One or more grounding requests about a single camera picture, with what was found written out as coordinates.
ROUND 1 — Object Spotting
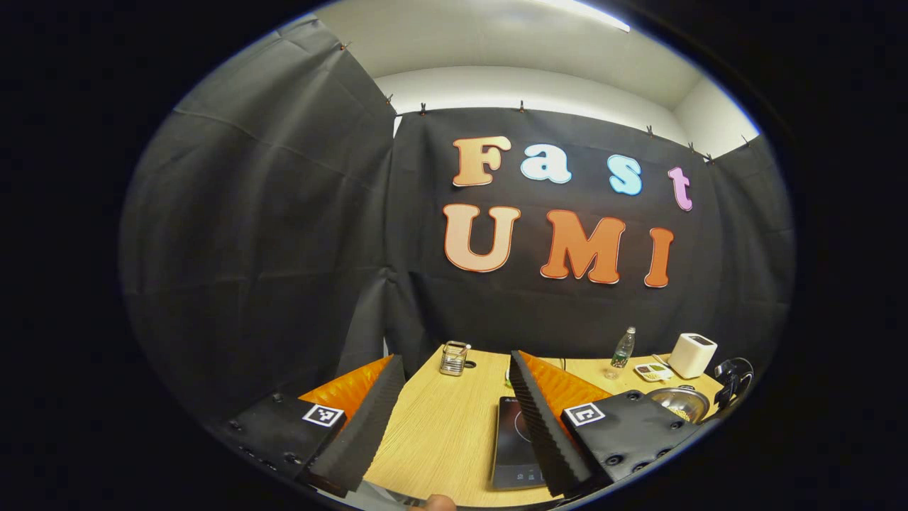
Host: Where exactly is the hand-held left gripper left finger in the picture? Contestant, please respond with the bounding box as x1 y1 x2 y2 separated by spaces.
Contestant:
216 353 406 498

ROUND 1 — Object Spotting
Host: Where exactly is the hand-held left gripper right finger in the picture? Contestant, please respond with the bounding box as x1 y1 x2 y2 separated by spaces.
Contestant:
509 350 703 498

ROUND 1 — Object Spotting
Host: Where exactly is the black induction cooktop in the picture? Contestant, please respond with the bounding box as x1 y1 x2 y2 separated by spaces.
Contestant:
491 396 548 492

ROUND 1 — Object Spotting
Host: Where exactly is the steel pot with soybeans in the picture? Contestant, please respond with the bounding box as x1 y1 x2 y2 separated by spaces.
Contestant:
647 385 710 424

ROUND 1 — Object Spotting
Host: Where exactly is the white toaster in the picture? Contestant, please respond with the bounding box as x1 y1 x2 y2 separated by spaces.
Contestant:
667 333 719 379

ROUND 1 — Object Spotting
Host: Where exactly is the clear plastic water bottle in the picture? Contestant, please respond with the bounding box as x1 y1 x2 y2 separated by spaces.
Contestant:
605 326 636 380

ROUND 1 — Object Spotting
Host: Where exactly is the metal wire utensil holder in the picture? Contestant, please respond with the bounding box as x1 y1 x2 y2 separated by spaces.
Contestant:
438 341 470 377

